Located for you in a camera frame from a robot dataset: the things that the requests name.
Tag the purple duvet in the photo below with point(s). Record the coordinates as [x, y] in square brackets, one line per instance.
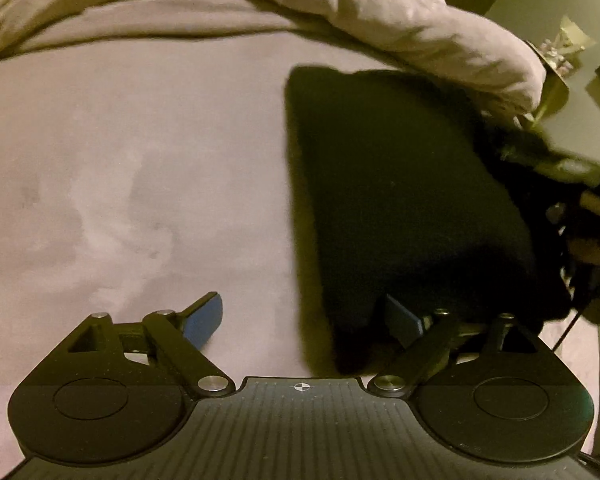
[360, 5]

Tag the black knit sweater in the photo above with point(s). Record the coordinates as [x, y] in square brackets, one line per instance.
[405, 200]

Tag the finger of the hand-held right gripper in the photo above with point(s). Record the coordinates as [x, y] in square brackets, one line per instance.
[572, 170]

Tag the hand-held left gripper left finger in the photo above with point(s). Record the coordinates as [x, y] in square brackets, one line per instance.
[205, 320]

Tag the wooden side table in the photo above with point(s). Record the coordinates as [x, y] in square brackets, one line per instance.
[550, 92]

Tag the cream wrapped bouquet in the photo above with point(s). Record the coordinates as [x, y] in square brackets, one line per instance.
[567, 45]

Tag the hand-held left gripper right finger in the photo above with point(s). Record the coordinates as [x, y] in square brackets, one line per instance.
[402, 320]

